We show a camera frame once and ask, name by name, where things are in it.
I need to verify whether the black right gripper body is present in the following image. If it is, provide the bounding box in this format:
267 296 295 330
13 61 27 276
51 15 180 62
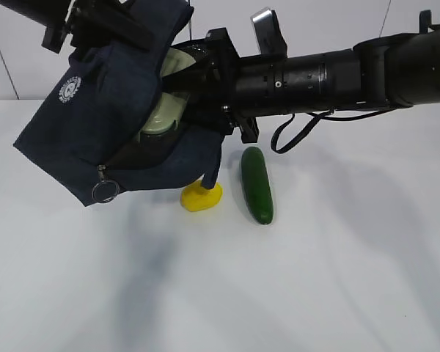
183 28 259 144

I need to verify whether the yellow lemon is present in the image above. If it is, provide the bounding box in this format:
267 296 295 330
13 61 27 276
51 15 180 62
180 180 223 212

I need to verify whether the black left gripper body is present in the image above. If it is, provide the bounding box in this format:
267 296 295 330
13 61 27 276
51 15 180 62
40 1 135 54

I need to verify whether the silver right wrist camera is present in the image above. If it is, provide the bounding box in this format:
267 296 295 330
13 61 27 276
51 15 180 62
251 7 287 56

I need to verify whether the dark navy lunch bag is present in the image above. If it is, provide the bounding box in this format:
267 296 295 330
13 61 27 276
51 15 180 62
14 1 224 206

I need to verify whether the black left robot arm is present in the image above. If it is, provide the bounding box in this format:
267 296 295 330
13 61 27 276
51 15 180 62
0 0 154 54

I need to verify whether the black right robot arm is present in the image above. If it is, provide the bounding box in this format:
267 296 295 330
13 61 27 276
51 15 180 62
181 24 440 143

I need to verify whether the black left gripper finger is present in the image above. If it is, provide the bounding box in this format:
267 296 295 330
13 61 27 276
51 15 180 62
106 16 154 50

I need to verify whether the green lidded glass container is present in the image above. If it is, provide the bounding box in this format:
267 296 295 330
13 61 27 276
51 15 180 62
140 48 196 136

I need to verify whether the dark green cucumber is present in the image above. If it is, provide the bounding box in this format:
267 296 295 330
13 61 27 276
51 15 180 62
241 147 274 225

